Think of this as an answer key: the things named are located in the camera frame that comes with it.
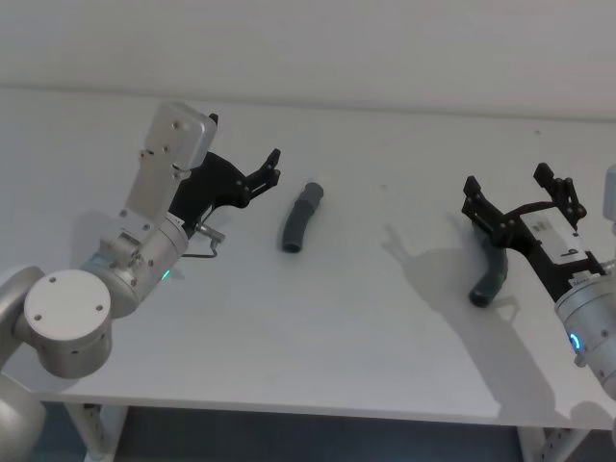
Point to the grey bent pipe piece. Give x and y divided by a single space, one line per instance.
491 284
300 216

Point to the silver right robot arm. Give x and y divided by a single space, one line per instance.
589 322

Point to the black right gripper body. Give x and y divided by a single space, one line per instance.
539 228

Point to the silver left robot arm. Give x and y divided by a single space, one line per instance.
67 313

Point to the white perforated table leg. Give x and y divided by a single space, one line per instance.
548 445
94 430

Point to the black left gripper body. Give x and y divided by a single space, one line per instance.
212 185

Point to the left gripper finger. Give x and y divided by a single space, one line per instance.
269 180
268 161

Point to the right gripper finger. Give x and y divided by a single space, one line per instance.
565 195
488 214

